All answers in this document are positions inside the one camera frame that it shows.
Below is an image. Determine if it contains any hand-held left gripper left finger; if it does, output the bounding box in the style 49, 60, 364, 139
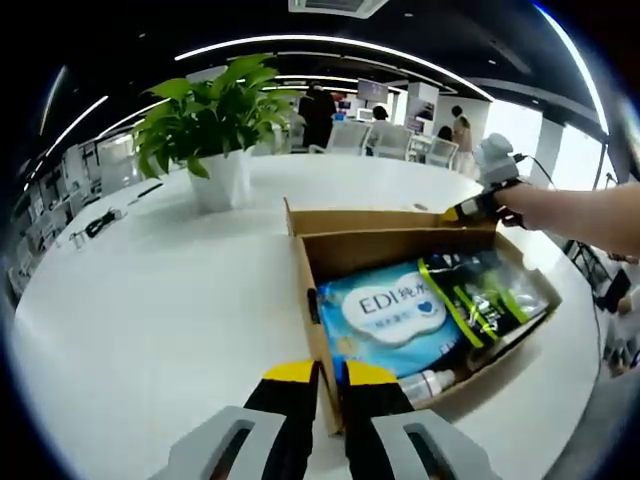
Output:
149, 358, 321, 480

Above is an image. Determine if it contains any blue wet wipes pack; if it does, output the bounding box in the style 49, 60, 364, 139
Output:
315, 272, 464, 381

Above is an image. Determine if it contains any black green snack bag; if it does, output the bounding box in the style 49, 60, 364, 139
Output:
417, 249, 549, 351

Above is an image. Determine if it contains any person's right hand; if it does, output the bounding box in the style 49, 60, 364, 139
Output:
494, 183, 539, 230

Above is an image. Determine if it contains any brown cardboard shoe box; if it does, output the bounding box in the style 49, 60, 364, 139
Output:
283, 195, 564, 436

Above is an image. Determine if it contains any black coiled cable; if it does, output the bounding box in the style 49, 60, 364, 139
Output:
83, 212, 117, 237

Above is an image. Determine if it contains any small clear bottle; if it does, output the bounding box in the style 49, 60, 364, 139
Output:
397, 368, 459, 406

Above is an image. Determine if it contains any green potted plant white pot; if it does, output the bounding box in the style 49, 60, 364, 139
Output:
132, 53, 306, 214

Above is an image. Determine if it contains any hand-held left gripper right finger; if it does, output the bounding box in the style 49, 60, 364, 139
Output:
339, 360, 494, 480

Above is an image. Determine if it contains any white office chair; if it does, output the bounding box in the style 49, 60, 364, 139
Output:
372, 127, 414, 161
327, 122, 374, 156
424, 137, 459, 169

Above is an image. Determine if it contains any ceiling air vent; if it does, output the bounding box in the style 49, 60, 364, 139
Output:
288, 0, 389, 19

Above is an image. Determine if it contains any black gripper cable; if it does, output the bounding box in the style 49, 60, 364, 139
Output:
514, 153, 557, 190

